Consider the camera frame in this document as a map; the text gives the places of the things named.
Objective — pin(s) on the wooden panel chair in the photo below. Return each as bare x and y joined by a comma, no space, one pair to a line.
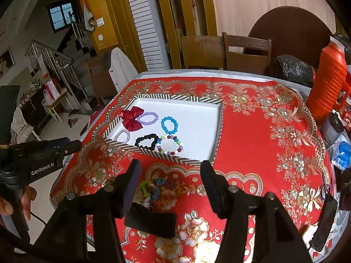
201,52

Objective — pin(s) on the person's left hand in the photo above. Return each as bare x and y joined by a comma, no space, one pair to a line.
27,200

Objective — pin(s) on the white ornate chair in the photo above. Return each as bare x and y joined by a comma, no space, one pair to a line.
23,126

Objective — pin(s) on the orange ribbed water jug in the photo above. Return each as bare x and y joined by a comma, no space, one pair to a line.
329,82

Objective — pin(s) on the metal stair railing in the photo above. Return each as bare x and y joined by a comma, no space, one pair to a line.
65,63

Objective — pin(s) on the round brown table top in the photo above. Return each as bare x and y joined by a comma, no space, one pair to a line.
290,27

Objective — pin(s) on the black plastic bag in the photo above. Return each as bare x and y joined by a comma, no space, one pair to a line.
293,70

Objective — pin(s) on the window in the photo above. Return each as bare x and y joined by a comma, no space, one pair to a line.
60,16

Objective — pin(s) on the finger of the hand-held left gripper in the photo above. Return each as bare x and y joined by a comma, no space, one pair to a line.
8,109

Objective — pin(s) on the white louvered door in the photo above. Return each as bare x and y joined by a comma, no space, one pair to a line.
148,24

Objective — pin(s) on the cardboard box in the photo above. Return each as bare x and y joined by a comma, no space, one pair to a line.
101,79

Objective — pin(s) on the striped white tray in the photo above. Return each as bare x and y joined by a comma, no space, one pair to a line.
197,131

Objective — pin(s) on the small wooden side table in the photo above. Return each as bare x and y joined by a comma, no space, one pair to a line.
56,105

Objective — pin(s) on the red satin bow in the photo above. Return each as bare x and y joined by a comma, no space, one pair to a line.
131,119

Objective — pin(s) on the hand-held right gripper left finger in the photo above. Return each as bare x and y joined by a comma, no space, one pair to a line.
131,189

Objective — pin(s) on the red covered stool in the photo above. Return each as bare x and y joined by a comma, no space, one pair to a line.
94,117

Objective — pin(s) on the framed wall picture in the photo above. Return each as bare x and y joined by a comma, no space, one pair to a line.
6,61

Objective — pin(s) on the white wall switch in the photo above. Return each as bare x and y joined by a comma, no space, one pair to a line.
101,22

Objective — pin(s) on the grey cylindrical container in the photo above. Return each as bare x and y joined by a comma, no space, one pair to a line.
333,126

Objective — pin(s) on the red floral tablecloth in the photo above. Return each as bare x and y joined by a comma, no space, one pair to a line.
246,120

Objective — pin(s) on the hanging checked cloth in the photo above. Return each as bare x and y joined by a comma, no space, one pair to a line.
89,19

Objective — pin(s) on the wooden slatted chair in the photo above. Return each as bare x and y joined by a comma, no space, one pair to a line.
246,57

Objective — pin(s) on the red white box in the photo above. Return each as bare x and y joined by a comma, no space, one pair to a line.
52,90

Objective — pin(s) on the blue plastic item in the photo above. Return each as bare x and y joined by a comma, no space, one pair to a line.
344,153

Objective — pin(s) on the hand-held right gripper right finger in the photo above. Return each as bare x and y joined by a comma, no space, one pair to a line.
211,189

